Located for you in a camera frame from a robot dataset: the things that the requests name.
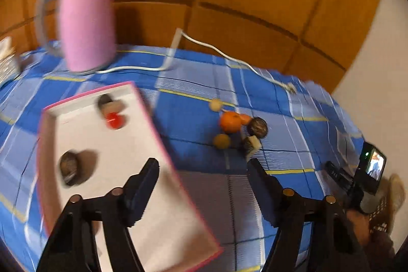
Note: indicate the grey kettle base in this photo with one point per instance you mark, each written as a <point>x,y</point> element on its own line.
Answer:
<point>84,72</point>

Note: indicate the pink cardboard tray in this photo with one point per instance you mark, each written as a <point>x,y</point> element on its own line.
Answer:
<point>127,144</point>

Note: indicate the silver ornate tissue box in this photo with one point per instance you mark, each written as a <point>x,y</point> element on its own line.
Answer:
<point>8,68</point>

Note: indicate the tan longan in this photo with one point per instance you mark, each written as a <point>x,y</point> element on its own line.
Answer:
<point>222,141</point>
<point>215,104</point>

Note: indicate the round sugarcane piece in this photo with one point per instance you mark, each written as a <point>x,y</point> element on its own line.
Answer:
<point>108,104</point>

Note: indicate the pink electric kettle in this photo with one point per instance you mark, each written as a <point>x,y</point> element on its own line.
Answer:
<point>86,23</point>

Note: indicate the angular sugarcane piece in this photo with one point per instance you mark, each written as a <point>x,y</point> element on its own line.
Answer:
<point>251,146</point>

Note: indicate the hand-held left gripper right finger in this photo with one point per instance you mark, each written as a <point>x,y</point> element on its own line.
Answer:
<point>266,195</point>

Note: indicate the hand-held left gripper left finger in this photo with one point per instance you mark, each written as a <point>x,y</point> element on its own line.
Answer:
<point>143,192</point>

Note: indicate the small orange carrot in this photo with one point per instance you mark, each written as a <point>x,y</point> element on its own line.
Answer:
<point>245,119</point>

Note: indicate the person's right forearm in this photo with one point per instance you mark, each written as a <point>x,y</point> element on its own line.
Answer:
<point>382,251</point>

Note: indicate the large orange mandarin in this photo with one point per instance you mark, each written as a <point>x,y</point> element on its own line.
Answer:
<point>231,121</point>

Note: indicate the person's right hand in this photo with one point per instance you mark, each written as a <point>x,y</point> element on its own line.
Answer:
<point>360,225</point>

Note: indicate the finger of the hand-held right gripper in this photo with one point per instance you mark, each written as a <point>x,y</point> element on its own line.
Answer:
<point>338,176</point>

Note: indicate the white tissue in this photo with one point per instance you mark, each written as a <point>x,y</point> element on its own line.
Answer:
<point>4,45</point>

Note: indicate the blue plaid tablecloth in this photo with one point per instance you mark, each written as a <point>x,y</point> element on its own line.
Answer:
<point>197,80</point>

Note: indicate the red cherry tomato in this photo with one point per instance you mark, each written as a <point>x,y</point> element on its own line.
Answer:
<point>114,121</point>

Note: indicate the small dark water chestnut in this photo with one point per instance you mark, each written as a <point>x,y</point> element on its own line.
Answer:
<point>257,127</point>

